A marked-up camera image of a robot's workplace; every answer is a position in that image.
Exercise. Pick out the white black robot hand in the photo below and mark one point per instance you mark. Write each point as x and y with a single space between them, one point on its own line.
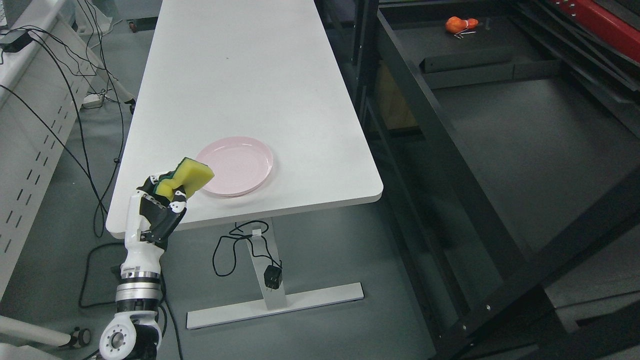
150 219

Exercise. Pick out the green yellow sponge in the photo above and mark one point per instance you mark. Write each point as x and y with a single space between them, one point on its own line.
187 178

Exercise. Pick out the black metal shelf rack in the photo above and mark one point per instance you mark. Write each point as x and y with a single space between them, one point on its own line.
510 159

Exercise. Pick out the pink round plate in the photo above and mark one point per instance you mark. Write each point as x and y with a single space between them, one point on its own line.
240 165

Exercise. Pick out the black plug under table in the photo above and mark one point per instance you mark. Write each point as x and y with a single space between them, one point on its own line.
272 277

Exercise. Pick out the white side desk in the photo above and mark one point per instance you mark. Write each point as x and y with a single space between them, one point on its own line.
42 88

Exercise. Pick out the white table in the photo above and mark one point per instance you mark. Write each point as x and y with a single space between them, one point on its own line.
257 68

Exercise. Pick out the black power adapter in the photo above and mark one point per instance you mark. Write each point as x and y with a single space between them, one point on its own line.
15 40

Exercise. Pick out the orange toy object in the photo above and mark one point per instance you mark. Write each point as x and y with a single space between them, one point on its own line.
456 25

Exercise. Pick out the red box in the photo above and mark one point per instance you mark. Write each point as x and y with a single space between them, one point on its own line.
605 25

